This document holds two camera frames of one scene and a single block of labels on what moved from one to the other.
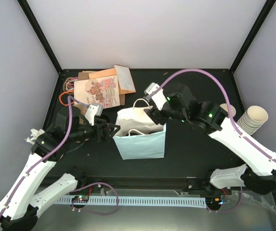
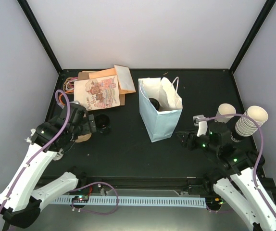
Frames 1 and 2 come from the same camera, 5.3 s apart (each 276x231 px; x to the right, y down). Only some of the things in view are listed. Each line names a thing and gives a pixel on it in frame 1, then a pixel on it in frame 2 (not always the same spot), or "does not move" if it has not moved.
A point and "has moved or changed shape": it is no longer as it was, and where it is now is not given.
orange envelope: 107,72 does not move
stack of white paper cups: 253,119 does not move
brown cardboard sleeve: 83,75 does not move
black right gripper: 156,116 → 187,136
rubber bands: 68,87 does not move
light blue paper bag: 139,136 has moved or changed shape
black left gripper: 106,136 → 92,123
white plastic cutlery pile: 34,134 does not move
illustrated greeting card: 104,91 does not move
